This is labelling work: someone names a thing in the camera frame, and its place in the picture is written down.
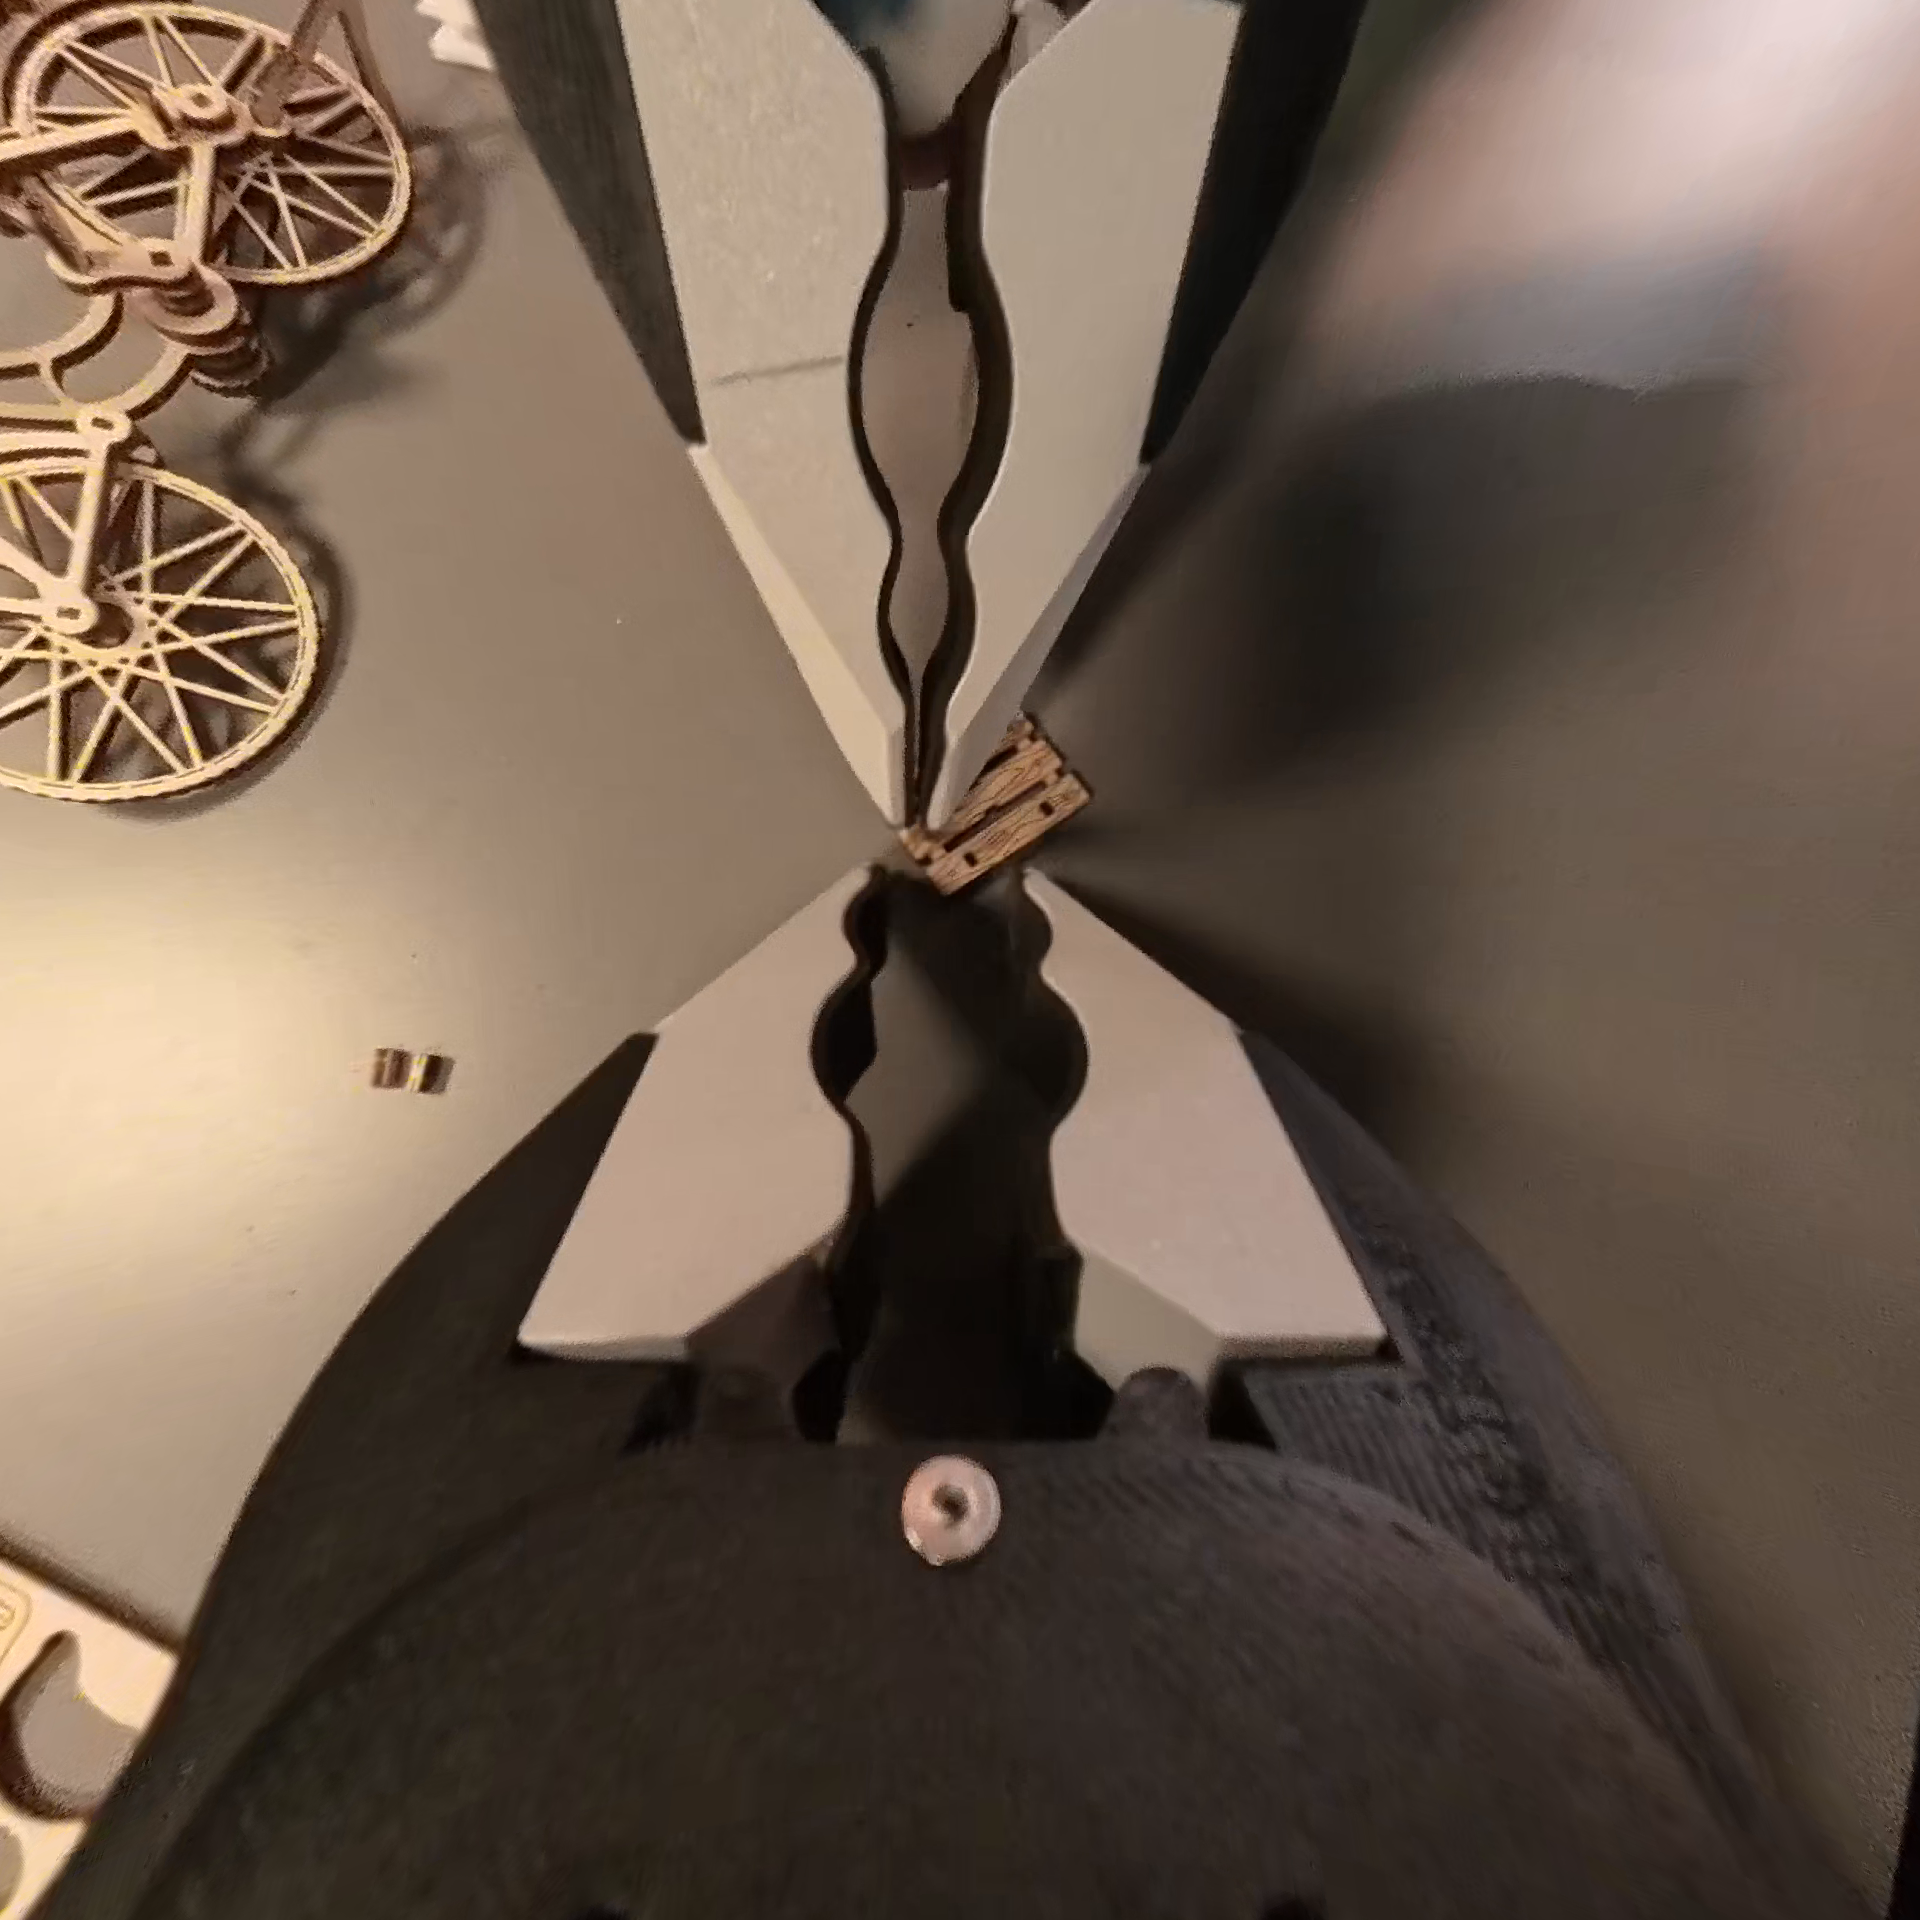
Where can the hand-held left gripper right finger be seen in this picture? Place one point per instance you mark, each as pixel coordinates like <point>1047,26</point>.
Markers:
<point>1200,1187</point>

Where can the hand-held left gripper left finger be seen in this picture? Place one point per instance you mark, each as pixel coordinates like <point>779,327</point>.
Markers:
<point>707,1187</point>

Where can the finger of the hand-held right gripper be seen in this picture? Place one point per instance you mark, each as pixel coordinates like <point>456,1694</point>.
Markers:
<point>748,302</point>
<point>1080,376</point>

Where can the small wooden crate part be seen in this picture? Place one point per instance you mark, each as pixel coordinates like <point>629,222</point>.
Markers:
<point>1004,819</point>

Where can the wooden bicycle model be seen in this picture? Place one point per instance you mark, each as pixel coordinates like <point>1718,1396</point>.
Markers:
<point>195,108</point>

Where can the narrow wooden parts sheet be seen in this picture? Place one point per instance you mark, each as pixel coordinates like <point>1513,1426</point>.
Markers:
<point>119,1649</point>

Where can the tiny wooden piece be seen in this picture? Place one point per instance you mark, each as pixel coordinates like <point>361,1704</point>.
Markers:
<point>392,1068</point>

